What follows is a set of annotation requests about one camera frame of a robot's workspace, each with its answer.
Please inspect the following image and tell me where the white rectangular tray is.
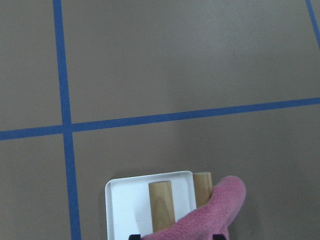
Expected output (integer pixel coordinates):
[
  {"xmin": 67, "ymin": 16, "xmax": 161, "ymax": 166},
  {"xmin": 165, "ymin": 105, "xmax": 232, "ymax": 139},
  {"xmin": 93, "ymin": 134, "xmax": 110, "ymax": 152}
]
[{"xmin": 105, "ymin": 170, "xmax": 196, "ymax": 240}]

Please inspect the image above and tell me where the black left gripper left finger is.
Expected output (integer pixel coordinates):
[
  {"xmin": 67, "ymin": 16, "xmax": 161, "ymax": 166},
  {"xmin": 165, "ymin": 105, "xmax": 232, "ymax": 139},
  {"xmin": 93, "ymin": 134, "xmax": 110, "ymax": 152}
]
[{"xmin": 128, "ymin": 234, "xmax": 141, "ymax": 240}]

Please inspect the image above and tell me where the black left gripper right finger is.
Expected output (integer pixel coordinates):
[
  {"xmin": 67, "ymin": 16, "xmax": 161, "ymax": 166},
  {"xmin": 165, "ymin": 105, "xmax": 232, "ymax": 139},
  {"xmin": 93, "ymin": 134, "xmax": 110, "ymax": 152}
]
[{"xmin": 212, "ymin": 234, "xmax": 224, "ymax": 240}]

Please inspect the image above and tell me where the pink cloth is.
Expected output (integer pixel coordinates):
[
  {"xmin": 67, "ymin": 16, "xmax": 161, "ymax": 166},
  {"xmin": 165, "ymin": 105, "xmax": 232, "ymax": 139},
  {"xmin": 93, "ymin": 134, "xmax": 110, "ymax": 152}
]
[{"xmin": 142, "ymin": 176, "xmax": 246, "ymax": 240}]

